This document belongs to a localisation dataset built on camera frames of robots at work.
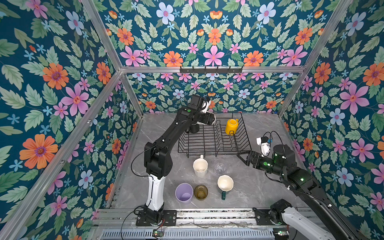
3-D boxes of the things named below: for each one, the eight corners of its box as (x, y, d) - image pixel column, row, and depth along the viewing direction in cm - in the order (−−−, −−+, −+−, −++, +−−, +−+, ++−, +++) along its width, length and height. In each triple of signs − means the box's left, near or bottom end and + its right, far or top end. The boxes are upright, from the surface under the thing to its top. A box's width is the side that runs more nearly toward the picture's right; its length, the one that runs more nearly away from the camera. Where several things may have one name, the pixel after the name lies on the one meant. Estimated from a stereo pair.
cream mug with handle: (199, 181, 87) (198, 174, 79) (191, 170, 91) (189, 162, 83) (210, 173, 90) (211, 165, 82) (202, 162, 95) (202, 154, 86)
